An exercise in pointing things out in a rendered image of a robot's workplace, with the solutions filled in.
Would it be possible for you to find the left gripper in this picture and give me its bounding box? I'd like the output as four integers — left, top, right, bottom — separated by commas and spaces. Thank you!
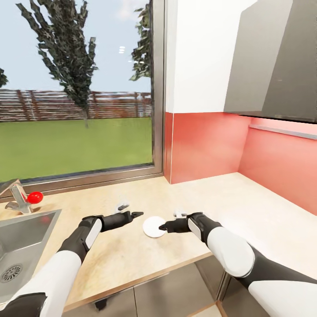
111, 211, 144, 229

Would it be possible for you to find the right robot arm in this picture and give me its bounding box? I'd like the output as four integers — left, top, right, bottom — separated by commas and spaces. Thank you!
158, 210, 317, 317

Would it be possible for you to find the saucer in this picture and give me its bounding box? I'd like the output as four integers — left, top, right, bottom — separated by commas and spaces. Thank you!
143, 216, 167, 237

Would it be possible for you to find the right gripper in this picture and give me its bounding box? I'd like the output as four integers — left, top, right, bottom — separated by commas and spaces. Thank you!
158, 219, 187, 233

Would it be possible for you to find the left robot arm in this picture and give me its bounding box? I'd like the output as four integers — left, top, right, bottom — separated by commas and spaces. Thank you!
0, 201, 144, 317

